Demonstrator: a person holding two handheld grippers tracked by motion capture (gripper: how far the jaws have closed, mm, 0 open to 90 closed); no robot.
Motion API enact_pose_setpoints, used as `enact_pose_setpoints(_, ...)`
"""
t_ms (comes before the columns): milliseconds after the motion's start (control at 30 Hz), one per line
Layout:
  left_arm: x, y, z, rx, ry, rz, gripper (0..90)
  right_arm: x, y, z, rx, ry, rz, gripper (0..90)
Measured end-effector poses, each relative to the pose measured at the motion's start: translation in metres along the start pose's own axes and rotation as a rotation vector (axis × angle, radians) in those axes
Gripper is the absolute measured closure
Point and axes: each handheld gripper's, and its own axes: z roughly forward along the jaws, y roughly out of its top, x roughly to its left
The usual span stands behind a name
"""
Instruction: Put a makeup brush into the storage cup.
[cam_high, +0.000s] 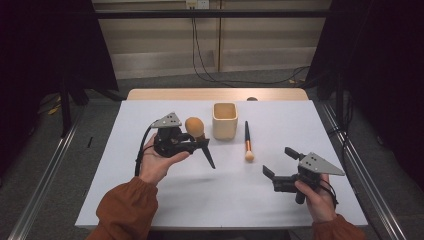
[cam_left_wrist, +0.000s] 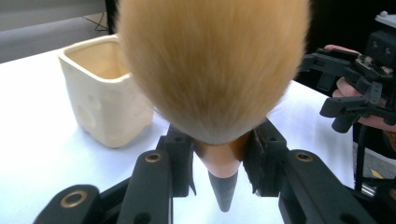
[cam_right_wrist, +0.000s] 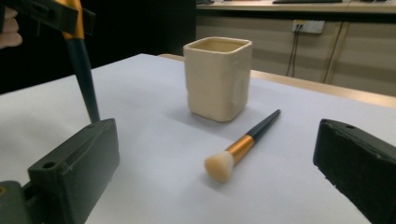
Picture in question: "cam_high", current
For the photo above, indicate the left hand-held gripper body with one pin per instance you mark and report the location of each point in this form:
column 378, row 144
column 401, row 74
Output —
column 168, row 141

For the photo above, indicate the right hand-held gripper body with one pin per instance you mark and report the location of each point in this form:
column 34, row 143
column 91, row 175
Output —
column 315, row 166

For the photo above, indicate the large makeup brush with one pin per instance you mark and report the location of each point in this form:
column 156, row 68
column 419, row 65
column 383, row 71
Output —
column 194, row 126

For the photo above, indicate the beige square brush holder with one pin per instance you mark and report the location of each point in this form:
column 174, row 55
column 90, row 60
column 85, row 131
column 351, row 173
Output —
column 225, row 128

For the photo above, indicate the small makeup brush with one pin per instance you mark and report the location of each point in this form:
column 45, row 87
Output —
column 248, row 143

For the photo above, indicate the person's left hand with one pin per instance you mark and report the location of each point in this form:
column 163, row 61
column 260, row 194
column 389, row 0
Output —
column 153, row 166

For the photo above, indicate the person's right hand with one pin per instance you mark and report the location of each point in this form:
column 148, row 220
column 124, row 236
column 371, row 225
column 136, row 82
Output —
column 320, row 206

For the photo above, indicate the wooden table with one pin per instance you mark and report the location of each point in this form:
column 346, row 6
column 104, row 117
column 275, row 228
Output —
column 200, row 94

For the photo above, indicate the white table cover sheet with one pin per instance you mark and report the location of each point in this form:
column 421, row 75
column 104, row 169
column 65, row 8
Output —
column 226, row 200

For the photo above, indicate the small dark round disc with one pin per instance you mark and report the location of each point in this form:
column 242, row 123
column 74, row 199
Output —
column 252, row 99

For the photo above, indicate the black metal stand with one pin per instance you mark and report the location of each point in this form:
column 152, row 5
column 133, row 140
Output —
column 65, row 110

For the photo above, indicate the yellow floor item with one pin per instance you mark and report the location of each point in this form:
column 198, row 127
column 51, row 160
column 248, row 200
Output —
column 54, row 110

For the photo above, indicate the dark curtain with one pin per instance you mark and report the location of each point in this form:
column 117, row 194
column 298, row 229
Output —
column 50, row 50
column 383, row 66

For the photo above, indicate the black horizontal bar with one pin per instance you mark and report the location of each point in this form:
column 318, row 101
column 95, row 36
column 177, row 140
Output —
column 213, row 13

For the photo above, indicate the aluminium rail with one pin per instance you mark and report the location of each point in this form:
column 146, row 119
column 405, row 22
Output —
column 366, row 176
column 46, row 173

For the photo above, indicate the vertical wooden wall strip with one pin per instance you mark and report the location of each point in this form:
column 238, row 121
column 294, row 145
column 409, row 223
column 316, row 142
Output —
column 219, row 40

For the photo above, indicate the white wall socket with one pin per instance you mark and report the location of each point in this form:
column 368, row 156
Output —
column 197, row 4

